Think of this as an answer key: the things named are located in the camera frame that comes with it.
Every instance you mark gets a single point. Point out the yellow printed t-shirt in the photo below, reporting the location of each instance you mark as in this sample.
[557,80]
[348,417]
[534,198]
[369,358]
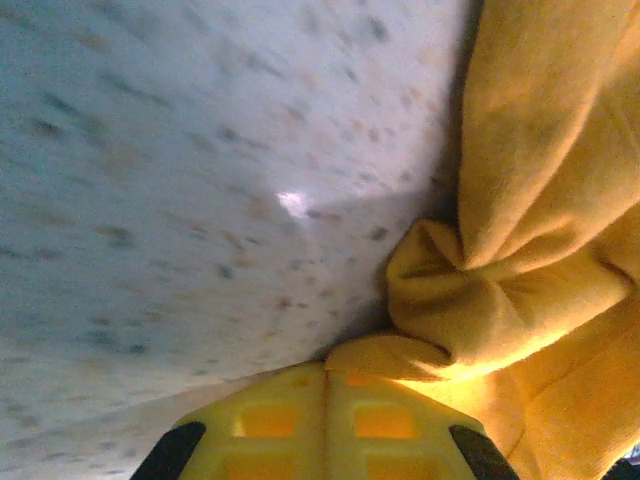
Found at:
[540,200]

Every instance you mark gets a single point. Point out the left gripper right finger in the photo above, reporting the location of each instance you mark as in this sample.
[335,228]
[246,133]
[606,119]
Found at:
[385,430]

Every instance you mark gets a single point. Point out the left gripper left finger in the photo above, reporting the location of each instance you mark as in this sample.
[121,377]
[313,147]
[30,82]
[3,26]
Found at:
[265,430]

